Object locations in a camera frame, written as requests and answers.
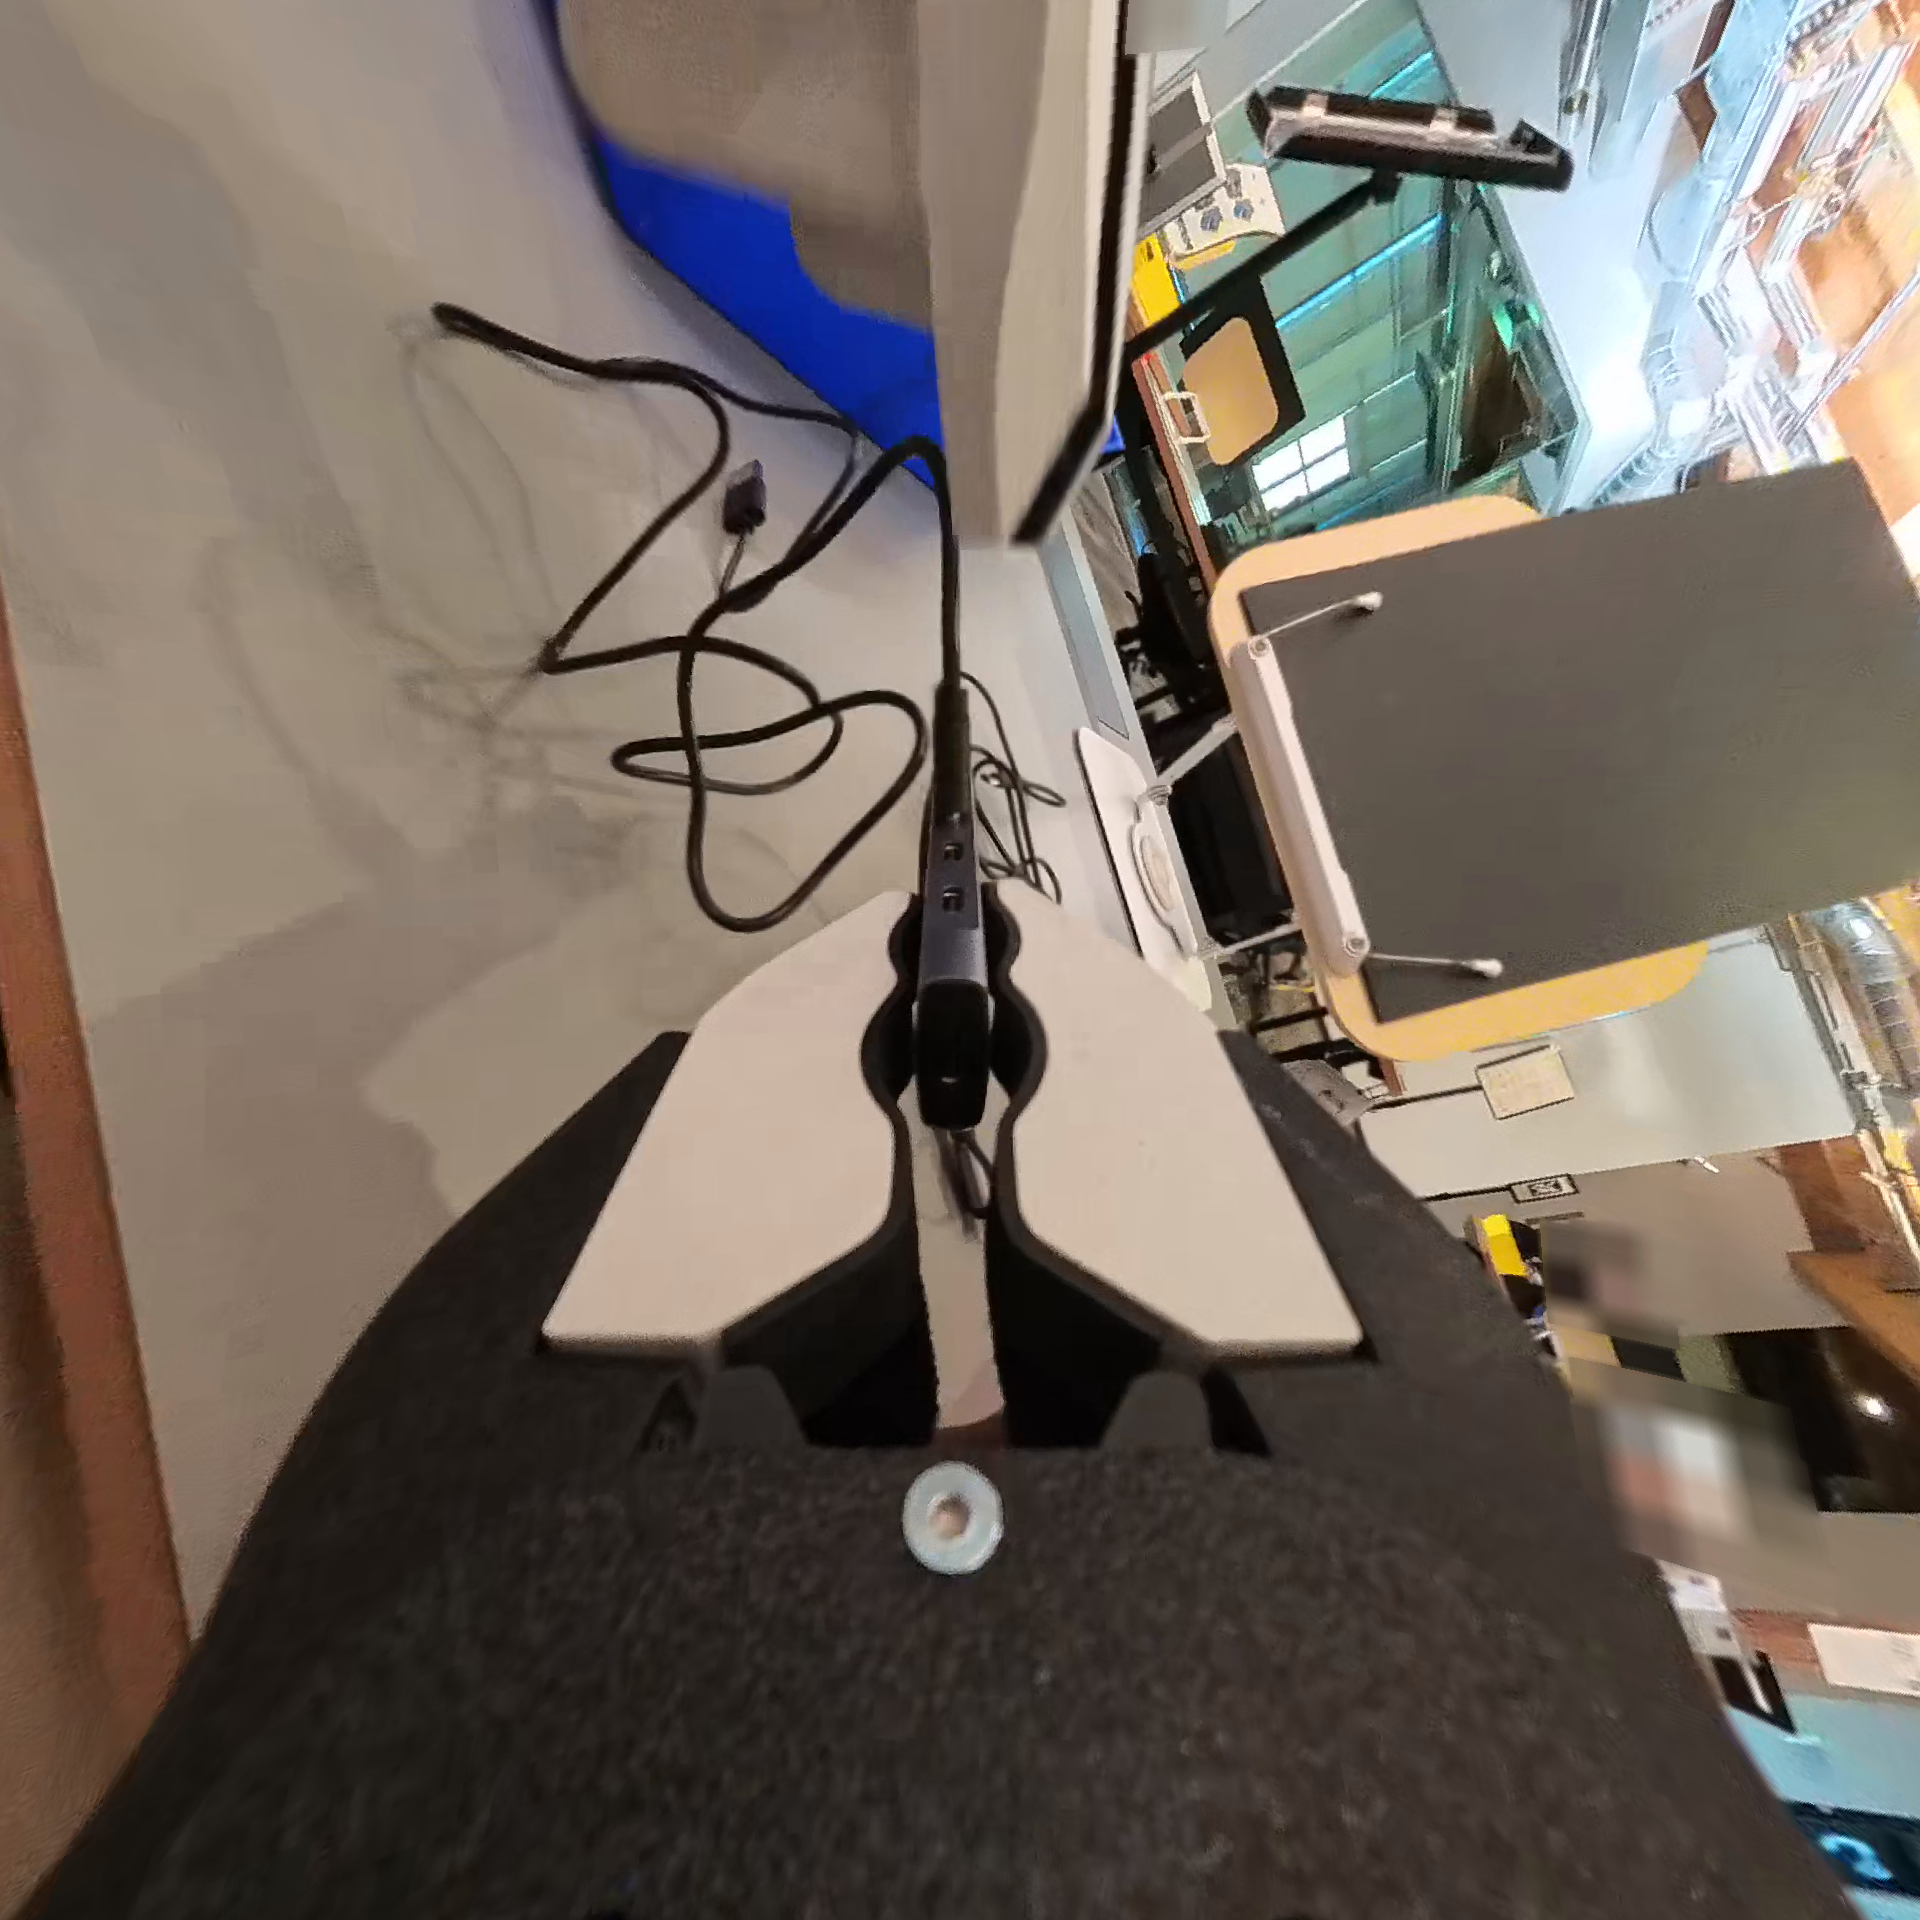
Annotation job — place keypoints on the wood-framed black board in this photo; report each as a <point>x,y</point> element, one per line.
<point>1576,749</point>

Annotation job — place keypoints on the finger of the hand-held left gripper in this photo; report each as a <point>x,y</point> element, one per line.
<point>705,75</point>
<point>1020,225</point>

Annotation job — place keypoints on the white folding stand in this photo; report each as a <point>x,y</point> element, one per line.
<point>1155,869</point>

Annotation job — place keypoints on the tan backed chair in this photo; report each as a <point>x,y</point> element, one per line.
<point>1238,382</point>

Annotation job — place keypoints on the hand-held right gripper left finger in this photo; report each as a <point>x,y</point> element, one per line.
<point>751,1170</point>

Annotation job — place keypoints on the grey USB hub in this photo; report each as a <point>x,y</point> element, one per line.
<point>955,915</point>

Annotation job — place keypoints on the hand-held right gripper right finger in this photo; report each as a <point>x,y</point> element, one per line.
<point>1155,1170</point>

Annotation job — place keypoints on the grey desk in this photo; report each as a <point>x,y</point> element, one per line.
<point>300,749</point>

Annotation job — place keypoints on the blue storage bin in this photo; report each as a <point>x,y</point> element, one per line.
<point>751,253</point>

